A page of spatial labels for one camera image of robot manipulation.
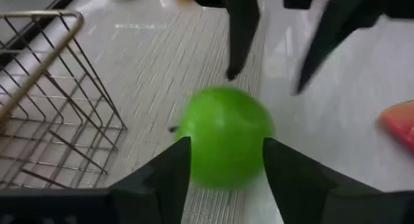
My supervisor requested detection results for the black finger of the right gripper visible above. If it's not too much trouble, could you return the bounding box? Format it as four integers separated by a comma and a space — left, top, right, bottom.
224, 0, 261, 82
290, 0, 383, 96

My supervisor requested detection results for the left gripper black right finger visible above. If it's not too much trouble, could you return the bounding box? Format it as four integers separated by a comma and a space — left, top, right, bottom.
261, 137, 402, 224

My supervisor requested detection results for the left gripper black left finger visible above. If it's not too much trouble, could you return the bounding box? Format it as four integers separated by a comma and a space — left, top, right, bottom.
109, 135, 193, 224

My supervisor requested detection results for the green apple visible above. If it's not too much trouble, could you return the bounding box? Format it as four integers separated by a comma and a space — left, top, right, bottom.
174, 85, 276, 190

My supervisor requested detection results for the metal wire basket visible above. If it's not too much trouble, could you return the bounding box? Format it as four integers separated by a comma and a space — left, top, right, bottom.
0, 10, 128, 190

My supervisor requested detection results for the watermelon slice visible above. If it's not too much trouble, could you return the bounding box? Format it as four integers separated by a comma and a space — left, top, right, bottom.
376, 100, 414, 153

